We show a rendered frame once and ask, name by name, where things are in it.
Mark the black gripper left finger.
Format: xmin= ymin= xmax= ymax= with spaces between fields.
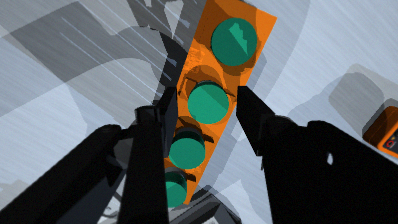
xmin=0 ymin=87 xmax=178 ymax=224

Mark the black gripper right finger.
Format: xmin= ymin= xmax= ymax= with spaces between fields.
xmin=236 ymin=86 xmax=398 ymax=224

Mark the orange multimeter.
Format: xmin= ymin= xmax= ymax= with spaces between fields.
xmin=363 ymin=106 xmax=398 ymax=158

